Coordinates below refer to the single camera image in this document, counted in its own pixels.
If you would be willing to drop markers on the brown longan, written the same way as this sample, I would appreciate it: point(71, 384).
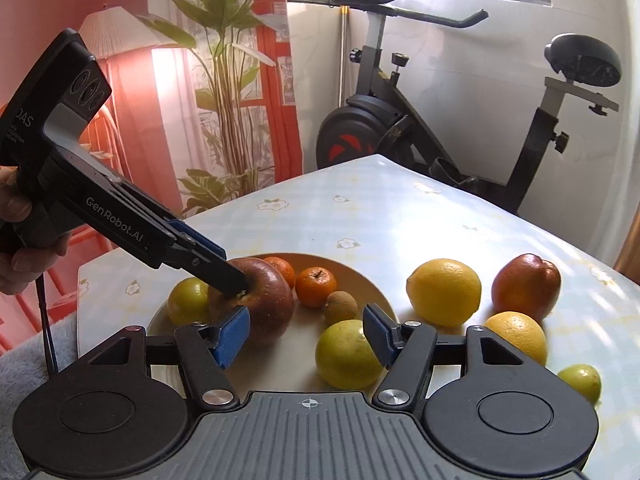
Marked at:
point(341, 307)

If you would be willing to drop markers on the red apple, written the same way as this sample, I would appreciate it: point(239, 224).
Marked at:
point(525, 285)
point(265, 305)

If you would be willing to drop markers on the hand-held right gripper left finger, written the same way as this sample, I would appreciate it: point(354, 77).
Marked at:
point(232, 337)

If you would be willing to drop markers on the red printed curtain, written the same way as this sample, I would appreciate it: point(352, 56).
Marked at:
point(130, 125)

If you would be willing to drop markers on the person's left hand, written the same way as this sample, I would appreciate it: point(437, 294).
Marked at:
point(15, 270)

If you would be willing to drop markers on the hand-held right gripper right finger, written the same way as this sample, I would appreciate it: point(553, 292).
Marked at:
point(377, 335)

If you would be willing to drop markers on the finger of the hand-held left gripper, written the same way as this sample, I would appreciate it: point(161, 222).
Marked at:
point(220, 272)
point(197, 239)

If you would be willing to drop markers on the black exercise bike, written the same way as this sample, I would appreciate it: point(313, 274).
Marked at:
point(350, 135)

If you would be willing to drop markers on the metal pipe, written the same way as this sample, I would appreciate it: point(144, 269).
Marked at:
point(344, 60)

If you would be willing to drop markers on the cream round plate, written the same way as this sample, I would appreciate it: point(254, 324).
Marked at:
point(360, 280)

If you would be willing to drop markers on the wooden door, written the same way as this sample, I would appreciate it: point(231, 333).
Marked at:
point(631, 255)

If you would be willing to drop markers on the small green jujube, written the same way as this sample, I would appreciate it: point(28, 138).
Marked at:
point(580, 380)

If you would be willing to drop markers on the floral tablecloth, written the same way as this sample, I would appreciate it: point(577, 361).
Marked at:
point(375, 210)

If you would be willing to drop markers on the yellow lemon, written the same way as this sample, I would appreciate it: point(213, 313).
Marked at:
point(520, 335)
point(442, 292)

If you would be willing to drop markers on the large green jujube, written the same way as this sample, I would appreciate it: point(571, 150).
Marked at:
point(345, 355)

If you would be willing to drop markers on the grey fluffy blanket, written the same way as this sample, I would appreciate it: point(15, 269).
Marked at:
point(25, 385)

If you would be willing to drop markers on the mandarin orange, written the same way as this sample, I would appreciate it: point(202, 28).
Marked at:
point(282, 270)
point(315, 287)

